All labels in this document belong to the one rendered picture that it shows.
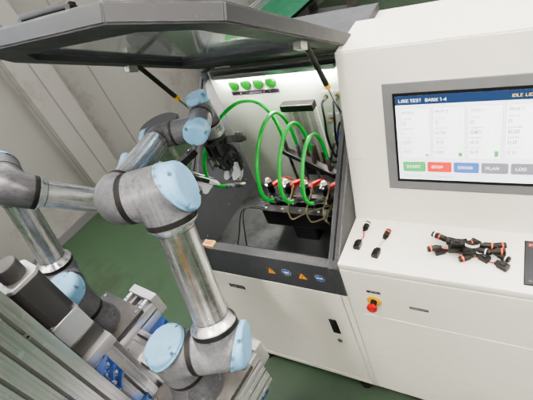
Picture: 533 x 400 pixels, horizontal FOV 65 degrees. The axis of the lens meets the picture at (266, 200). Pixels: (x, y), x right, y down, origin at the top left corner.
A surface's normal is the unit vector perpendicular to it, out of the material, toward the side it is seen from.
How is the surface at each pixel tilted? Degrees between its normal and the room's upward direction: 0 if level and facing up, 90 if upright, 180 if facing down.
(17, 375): 90
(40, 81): 90
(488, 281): 0
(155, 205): 71
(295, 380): 0
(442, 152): 76
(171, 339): 8
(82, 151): 90
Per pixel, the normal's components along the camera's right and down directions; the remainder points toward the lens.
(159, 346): -0.43, -0.69
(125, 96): 0.79, 0.16
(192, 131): -0.02, 0.66
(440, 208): -0.48, 0.50
